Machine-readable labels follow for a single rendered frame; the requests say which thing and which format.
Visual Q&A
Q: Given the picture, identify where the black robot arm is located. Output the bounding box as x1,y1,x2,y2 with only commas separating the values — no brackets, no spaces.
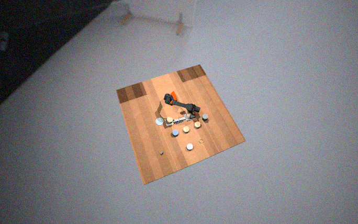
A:
164,93,200,112

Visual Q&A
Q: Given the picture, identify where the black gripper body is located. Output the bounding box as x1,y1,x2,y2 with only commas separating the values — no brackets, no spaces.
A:
188,111,196,119

